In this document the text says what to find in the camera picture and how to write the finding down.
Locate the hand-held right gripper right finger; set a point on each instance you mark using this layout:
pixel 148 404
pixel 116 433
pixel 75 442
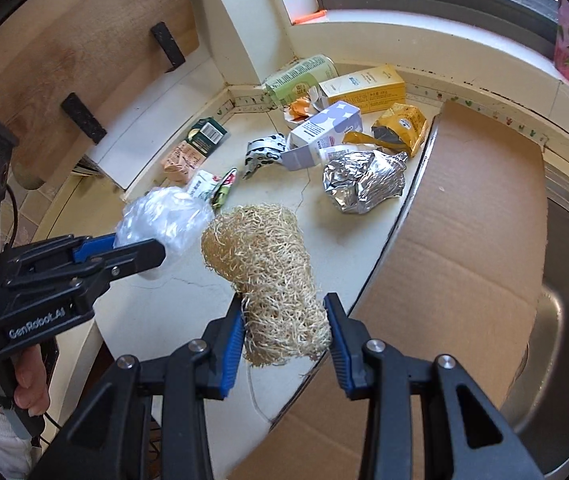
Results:
pixel 338 350

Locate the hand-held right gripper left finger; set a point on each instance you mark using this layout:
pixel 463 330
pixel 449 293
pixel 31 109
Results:
pixel 229 355

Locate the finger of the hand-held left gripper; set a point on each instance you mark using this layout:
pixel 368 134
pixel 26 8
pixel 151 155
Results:
pixel 134 260
pixel 92 249

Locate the clear plastic bag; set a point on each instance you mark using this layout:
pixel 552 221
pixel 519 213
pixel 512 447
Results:
pixel 164 215

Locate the beige loofah sponge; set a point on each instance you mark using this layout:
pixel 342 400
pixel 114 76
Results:
pixel 269 280

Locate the purple and white carton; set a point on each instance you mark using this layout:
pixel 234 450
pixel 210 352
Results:
pixel 314 135

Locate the yellow snack packet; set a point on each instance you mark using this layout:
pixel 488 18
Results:
pixel 404 122

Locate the person's left hand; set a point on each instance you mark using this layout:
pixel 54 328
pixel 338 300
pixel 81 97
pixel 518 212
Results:
pixel 32 385

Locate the white and green wrapper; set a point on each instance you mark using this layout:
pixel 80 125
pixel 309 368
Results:
pixel 203 182

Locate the pink and green packet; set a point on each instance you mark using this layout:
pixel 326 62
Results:
pixel 184 160

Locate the green and red wrapper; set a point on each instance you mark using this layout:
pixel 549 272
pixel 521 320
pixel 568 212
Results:
pixel 224 187

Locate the black and white patterned wrapper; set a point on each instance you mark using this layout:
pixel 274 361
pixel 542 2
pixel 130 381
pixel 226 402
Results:
pixel 262 152

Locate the crumpled silver foil bag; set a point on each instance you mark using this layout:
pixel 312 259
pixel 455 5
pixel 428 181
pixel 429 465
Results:
pixel 359 180

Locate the brown cardboard sheet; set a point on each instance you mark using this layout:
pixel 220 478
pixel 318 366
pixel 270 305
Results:
pixel 464 210

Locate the wooden cutting board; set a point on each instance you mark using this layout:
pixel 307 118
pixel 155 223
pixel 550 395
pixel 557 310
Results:
pixel 64 35

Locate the orange and white wrapper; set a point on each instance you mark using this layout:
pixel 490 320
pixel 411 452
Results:
pixel 300 108

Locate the steel sink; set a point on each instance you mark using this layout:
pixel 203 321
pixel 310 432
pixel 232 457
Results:
pixel 564 260

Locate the green labelled plastic bottle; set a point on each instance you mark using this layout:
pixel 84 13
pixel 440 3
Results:
pixel 299 77

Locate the yellow cardboard box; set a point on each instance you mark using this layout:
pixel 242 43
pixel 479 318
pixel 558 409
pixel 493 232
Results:
pixel 374 87

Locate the black metal bracket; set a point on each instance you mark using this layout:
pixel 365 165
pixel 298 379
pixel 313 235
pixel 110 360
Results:
pixel 167 45
pixel 84 117

